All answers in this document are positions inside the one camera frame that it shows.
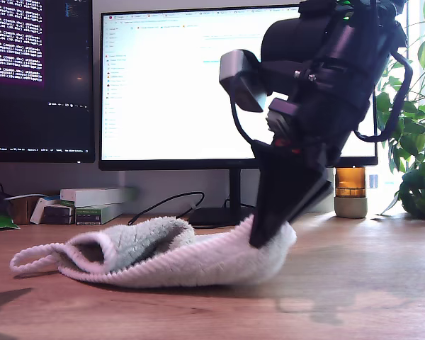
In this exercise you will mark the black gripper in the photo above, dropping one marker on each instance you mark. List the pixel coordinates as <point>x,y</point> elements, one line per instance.
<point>333,106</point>

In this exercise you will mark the fluffy white green tea towel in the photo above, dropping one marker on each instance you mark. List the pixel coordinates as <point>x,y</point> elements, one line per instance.
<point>198,262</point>

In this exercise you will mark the amber glass jar grey base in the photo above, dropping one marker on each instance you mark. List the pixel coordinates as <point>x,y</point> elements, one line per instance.
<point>350,184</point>

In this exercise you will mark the green leafy potted plant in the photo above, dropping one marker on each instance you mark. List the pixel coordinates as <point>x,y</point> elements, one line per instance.
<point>416,193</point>

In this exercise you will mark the black monitor with white screen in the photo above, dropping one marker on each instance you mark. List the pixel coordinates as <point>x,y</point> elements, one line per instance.
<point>163,106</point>

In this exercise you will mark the long white cardboard box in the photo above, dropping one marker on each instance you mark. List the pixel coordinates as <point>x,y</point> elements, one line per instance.
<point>92,196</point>

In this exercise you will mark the green and white box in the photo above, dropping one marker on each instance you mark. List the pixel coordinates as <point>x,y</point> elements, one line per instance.
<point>88,216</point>

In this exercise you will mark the small dark box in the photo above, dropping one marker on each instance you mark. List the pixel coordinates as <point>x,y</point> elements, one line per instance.
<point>58,214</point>

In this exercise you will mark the small white blue box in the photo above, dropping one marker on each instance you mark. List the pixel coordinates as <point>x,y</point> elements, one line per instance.
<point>37,212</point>

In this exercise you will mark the black monitor with dark terminal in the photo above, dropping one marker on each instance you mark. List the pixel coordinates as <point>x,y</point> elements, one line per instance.
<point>39,124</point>

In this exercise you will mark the brown cardboard holder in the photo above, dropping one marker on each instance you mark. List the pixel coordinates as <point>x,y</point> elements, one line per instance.
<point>23,210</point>

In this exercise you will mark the arm's grey camera box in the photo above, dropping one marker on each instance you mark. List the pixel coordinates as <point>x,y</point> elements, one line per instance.
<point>239,78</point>

